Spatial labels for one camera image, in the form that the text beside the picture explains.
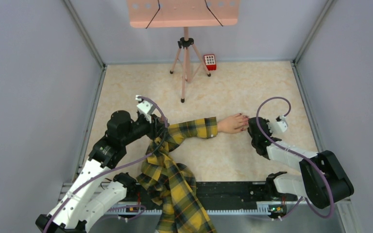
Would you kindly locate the mannequin hand painted nails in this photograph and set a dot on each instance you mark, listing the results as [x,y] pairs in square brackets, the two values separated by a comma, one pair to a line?
[233,124]

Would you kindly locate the yellow plaid shirt sleeve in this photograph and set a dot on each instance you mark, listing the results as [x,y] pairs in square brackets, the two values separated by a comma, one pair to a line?
[172,185]

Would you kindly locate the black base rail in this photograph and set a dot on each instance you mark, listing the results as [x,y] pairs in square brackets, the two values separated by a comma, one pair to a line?
[217,198]

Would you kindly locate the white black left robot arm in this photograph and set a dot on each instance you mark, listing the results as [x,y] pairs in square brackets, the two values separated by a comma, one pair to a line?
[79,210]

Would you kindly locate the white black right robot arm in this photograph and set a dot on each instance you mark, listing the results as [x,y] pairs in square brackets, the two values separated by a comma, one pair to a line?
[322,179]

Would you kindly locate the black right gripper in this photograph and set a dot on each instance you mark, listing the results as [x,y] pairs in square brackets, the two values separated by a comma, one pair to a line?
[268,128]

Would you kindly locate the red keypad box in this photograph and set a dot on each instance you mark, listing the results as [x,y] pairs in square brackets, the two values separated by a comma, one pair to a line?
[210,62]

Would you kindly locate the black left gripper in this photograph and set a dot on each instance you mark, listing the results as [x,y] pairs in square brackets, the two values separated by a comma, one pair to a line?
[157,126]

